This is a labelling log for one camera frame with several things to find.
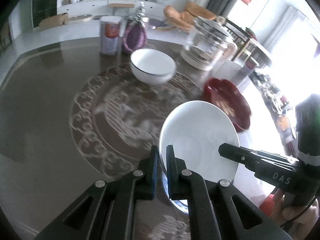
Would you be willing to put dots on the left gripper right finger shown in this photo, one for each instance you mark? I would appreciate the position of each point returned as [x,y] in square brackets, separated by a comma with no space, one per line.
[217,210]

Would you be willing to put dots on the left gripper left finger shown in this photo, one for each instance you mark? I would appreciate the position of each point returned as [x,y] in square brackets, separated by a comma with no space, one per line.
[107,210]

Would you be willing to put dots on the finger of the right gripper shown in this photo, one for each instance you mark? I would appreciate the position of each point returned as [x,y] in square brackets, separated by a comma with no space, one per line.
[254,159]

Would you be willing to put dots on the plain white bowl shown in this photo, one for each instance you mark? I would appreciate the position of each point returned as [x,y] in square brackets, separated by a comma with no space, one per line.
[196,129]

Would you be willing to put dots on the red flower plate back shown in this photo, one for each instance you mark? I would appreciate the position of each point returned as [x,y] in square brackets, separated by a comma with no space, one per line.
[224,95]

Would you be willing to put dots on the person right hand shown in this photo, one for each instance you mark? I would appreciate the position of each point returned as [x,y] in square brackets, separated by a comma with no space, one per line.
[281,214]

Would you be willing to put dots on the white red cup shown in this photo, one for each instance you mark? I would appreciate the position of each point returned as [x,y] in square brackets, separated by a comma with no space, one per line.
[248,67]

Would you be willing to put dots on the dark wooden chair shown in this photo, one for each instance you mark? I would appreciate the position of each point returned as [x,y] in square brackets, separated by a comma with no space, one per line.
[240,37]

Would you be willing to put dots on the glass electric kettle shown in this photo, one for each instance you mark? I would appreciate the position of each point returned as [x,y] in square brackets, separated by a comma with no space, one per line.
[208,44]

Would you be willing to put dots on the white bowl dark rim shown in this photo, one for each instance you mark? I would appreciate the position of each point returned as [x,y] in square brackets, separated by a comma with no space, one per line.
[152,66]

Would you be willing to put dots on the orange lounge chair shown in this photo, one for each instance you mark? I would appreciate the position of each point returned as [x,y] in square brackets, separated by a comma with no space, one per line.
[184,20]

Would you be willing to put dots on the white red can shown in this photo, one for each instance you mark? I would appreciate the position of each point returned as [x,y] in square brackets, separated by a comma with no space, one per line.
[109,34]

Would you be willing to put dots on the cardboard box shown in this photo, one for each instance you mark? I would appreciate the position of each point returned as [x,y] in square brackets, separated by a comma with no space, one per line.
[53,21]

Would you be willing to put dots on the wooden bench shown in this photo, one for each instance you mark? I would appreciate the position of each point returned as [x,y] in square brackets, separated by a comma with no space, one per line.
[125,6]

